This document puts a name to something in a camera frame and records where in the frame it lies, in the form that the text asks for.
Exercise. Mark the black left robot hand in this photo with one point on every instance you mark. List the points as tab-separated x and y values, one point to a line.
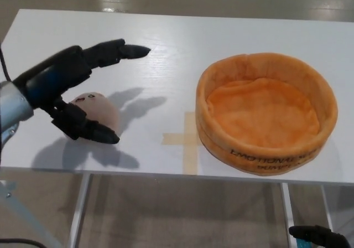
58	73

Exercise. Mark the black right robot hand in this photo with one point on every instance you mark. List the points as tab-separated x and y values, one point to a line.
326	238

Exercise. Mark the pink round plush toy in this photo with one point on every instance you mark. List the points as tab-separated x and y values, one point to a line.
102	107

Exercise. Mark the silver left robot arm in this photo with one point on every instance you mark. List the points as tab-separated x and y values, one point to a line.
12	107

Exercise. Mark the orange plush round plate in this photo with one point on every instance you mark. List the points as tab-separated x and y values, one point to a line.
262	118

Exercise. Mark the teal blue object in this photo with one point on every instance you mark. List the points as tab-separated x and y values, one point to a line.
303	243

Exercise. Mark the white table leg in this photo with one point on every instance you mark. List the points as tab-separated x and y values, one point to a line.
80	209
327	206
287	203

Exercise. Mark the beige tape strip crosswise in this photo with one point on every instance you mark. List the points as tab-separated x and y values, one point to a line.
174	139

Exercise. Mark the grey-blue metal brace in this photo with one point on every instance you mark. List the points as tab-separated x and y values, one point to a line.
25	214

